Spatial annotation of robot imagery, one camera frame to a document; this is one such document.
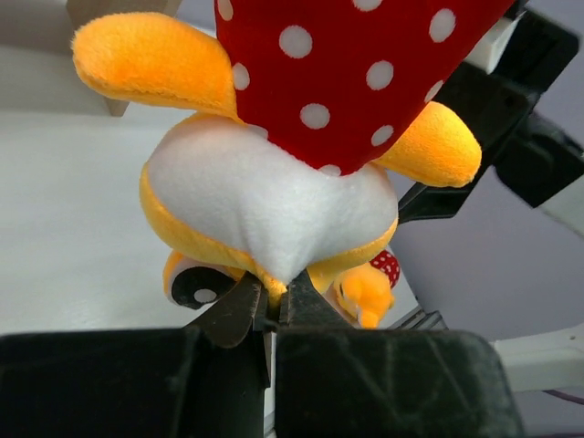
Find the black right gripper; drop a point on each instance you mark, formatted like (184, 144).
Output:
(483, 121)

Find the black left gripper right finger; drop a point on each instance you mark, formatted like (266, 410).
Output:
(334, 380)

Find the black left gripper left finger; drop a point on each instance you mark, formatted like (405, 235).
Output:
(204, 380)

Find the orange plush toy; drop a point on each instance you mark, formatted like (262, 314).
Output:
(296, 111)

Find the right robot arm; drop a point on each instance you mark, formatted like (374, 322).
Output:
(492, 257)

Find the wooden shelf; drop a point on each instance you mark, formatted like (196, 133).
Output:
(117, 46)

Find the orange plush toy face down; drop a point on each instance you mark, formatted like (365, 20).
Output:
(364, 293)

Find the aluminium rail base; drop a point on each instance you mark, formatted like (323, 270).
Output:
(420, 320)

